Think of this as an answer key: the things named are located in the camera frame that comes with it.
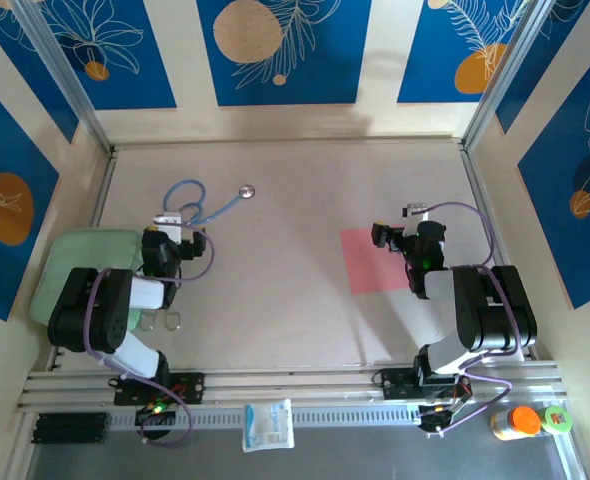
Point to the white blue plastic packet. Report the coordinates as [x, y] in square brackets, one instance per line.
[269, 425]

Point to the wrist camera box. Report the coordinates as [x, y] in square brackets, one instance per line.
[167, 219]
[413, 210]

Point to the aluminium front rail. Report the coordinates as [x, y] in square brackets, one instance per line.
[300, 385]

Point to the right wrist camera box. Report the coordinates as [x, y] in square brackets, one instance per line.
[413, 210]

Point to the aluminium side rail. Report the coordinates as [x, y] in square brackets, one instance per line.
[477, 190]
[100, 200]

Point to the black ribbed box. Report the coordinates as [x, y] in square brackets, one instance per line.
[70, 429]

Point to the black controller board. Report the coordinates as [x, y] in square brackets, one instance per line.
[155, 415]
[435, 422]

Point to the right black controller board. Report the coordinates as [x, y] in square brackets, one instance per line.
[435, 422]

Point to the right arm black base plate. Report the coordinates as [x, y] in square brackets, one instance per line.
[397, 382]

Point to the bottle with green lid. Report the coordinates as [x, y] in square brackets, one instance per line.
[557, 419]

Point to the jar with orange lid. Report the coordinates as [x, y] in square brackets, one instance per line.
[522, 421]

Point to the left black controller board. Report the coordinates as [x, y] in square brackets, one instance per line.
[155, 415]

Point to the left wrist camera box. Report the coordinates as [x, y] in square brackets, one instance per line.
[167, 219]

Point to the blue stethoscope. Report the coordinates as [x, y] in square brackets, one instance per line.
[247, 190]

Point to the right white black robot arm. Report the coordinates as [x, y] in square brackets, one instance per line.
[495, 310]

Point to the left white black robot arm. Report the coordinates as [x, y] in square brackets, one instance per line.
[90, 310]

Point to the aluminium corner post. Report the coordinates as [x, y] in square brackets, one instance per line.
[507, 65]
[62, 67]

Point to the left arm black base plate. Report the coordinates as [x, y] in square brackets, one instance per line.
[190, 387]

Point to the mint green zip case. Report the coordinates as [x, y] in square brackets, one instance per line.
[85, 250]

